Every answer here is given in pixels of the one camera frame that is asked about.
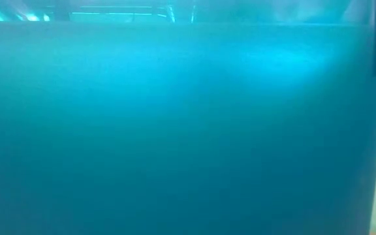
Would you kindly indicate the dark blue plastic bin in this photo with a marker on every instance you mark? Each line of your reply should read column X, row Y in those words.
column 175, row 130

